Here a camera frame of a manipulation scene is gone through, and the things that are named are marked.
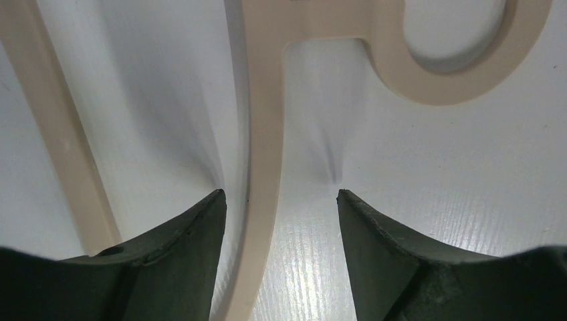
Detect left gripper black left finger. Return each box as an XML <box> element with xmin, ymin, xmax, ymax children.
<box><xmin>1</xmin><ymin>189</ymin><xmax>227</xmax><ymax>320</ymax></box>

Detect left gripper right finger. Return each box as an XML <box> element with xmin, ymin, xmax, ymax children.
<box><xmin>337</xmin><ymin>189</ymin><xmax>566</xmax><ymax>320</ymax></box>

